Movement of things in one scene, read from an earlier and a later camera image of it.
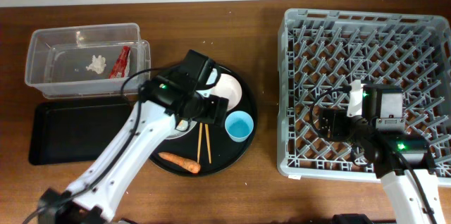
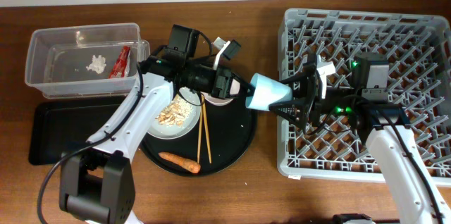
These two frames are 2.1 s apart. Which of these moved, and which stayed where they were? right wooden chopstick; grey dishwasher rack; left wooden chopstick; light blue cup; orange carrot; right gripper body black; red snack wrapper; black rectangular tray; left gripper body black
Moved: right gripper body black; light blue cup; left gripper body black
Stayed: red snack wrapper; grey dishwasher rack; orange carrot; right wooden chopstick; left wooden chopstick; black rectangular tray
